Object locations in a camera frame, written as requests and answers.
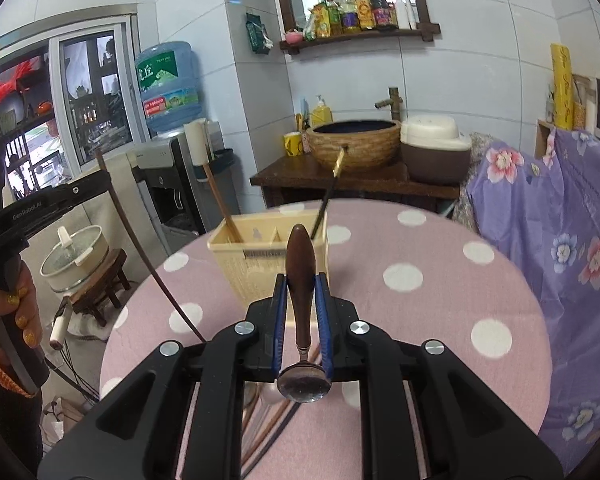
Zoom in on wooden handled metal spoon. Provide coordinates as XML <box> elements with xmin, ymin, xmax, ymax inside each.
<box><xmin>277</xmin><ymin>223</ymin><xmax>332</xmax><ymax>404</ymax></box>

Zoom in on brown wooden chopstick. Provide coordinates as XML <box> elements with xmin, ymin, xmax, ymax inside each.
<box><xmin>244</xmin><ymin>343</ymin><xmax>324</xmax><ymax>466</ymax></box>
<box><xmin>202</xmin><ymin>162</ymin><xmax>242</xmax><ymax>244</ymax></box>
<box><xmin>242</xmin><ymin>401</ymin><xmax>270</xmax><ymax>458</ymax></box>
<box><xmin>95</xmin><ymin>148</ymin><xmax>208</xmax><ymax>345</ymax></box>

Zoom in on black gold-banded chopstick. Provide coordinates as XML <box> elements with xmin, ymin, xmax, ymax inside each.
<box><xmin>310</xmin><ymin>145</ymin><xmax>349</xmax><ymax>240</ymax></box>

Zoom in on left hand yellow nails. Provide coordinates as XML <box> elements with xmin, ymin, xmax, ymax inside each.
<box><xmin>0</xmin><ymin>261</ymin><xmax>44</xmax><ymax>366</ymax></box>

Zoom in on black chopstick on table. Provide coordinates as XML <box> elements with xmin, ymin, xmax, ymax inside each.
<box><xmin>242</xmin><ymin>403</ymin><xmax>300</xmax><ymax>479</ymax></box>

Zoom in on white pot with lid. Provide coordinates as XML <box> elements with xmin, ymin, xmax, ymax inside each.
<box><xmin>40</xmin><ymin>226</ymin><xmax>109</xmax><ymax>295</ymax></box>

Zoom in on pink polka dot tablecloth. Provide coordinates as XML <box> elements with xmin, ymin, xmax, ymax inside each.
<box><xmin>98</xmin><ymin>198</ymin><xmax>554</xmax><ymax>480</ymax></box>

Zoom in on cream plastic utensil basket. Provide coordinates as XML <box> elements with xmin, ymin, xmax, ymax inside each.
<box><xmin>207</xmin><ymin>204</ymin><xmax>318</xmax><ymax>308</ymax></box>

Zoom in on small wooden stool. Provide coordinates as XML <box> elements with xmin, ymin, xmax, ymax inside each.
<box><xmin>69</xmin><ymin>248</ymin><xmax>131</xmax><ymax>327</ymax></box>

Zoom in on dark wooden cabinet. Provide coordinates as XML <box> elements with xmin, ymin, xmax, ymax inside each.
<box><xmin>250</xmin><ymin>155</ymin><xmax>460</xmax><ymax>211</ymax></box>

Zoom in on woven brown basin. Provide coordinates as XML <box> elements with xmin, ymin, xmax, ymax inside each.
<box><xmin>306</xmin><ymin>119</ymin><xmax>401</xmax><ymax>172</ymax></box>

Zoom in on grey water dispenser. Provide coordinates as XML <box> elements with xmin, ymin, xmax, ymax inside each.
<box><xmin>129</xmin><ymin>128</ymin><xmax>223</xmax><ymax>255</ymax></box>

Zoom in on yellow mug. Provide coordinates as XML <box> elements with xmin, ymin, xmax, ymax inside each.
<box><xmin>283</xmin><ymin>131</ymin><xmax>304</xmax><ymax>157</ymax></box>

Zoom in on white brown rice cooker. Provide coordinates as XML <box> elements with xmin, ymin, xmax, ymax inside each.
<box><xmin>401</xmin><ymin>115</ymin><xmax>472</xmax><ymax>185</ymax></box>

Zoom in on yellow soap dispenser bottle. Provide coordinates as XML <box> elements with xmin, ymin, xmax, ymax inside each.
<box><xmin>310</xmin><ymin>96</ymin><xmax>332</xmax><ymax>128</ymax></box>

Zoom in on rolled white paper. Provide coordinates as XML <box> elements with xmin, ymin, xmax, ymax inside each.
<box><xmin>184</xmin><ymin>119</ymin><xmax>209</xmax><ymax>166</ymax></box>

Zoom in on bronze faucet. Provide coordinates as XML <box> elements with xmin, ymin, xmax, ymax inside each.
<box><xmin>375</xmin><ymin>87</ymin><xmax>403</xmax><ymax>122</ymax></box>

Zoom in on blue water jug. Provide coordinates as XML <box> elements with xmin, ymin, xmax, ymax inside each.
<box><xmin>135</xmin><ymin>41</ymin><xmax>204</xmax><ymax>133</ymax></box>

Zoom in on purple floral cloth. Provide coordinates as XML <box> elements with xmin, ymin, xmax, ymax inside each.
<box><xmin>464</xmin><ymin>129</ymin><xmax>600</xmax><ymax>472</ymax></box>

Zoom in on green hanging bag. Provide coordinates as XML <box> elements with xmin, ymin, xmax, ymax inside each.
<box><xmin>245</xmin><ymin>12</ymin><xmax>274</xmax><ymax>55</ymax></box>

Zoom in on pink small bowl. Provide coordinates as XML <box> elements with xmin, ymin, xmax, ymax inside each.
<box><xmin>285</xmin><ymin>29</ymin><xmax>304</xmax><ymax>46</ymax></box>

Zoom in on yellow seasoning packet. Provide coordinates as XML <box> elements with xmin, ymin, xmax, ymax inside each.
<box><xmin>312</xmin><ymin>1</ymin><xmax>332</xmax><ymax>39</ymax></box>

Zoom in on purple label oil bottle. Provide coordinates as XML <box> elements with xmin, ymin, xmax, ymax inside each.
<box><xmin>340</xmin><ymin>0</ymin><xmax>361</xmax><ymax>34</ymax></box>

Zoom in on yellow label oil bottle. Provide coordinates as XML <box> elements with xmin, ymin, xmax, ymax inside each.
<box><xmin>355</xmin><ymin>0</ymin><xmax>375</xmax><ymax>30</ymax></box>

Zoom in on wooden framed mirror shelf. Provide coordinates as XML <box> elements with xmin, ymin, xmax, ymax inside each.
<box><xmin>265</xmin><ymin>0</ymin><xmax>442</xmax><ymax>57</ymax></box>

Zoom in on dark soy sauce bottle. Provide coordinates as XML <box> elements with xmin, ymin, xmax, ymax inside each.
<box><xmin>370</xmin><ymin>0</ymin><xmax>398</xmax><ymax>29</ymax></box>

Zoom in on yellow paper roll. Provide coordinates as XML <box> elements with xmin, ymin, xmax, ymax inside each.
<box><xmin>550</xmin><ymin>44</ymin><xmax>573</xmax><ymax>130</ymax></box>

